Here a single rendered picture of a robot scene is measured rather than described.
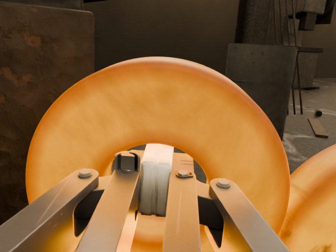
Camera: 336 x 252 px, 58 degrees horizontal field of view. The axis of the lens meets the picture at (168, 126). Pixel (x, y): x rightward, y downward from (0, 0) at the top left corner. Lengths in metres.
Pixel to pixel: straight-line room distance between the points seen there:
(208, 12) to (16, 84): 7.94
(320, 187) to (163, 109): 0.10
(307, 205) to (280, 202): 0.02
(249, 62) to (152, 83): 2.44
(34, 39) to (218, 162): 0.28
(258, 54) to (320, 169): 2.39
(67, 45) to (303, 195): 0.30
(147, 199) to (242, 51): 2.48
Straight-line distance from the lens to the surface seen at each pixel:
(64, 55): 0.39
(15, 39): 0.38
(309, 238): 0.20
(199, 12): 8.07
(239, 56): 2.63
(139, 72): 0.16
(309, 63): 7.96
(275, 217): 0.19
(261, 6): 4.23
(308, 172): 0.20
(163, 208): 0.16
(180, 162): 0.17
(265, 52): 2.57
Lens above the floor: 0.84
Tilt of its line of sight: 15 degrees down
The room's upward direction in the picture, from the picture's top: 4 degrees clockwise
